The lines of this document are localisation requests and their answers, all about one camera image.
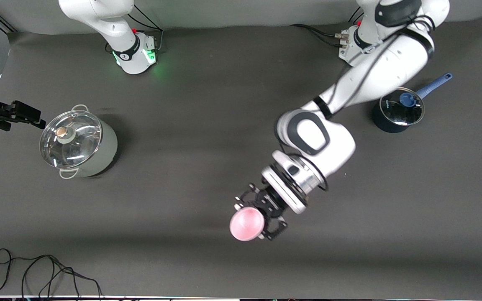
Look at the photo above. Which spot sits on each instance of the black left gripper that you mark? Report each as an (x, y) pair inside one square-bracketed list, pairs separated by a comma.
[(271, 203)]

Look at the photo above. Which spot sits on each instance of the pink plastic cup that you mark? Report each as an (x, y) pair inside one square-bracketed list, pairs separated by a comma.
[(247, 223)]

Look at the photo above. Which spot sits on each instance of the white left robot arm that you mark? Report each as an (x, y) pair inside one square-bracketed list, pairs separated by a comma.
[(337, 146)]

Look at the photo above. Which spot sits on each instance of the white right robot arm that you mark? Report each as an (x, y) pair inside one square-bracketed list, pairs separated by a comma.
[(107, 21)]

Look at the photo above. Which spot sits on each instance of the glass lid with gold knob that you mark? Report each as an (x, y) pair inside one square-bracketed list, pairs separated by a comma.
[(71, 142)]

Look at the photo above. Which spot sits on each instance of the pale green stockpot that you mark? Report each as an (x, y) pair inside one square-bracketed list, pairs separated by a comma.
[(105, 152)]

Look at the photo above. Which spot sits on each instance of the glass lid with blue knob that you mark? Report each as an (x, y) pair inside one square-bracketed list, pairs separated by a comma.
[(400, 109)]

